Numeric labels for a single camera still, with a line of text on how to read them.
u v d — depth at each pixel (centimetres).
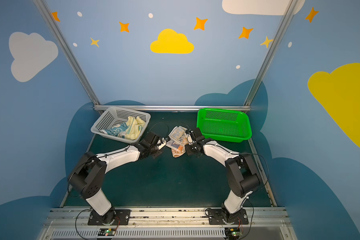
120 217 74
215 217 74
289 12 71
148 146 72
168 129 106
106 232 70
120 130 104
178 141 102
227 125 115
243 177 47
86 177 46
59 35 78
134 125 102
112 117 115
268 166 63
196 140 73
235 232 71
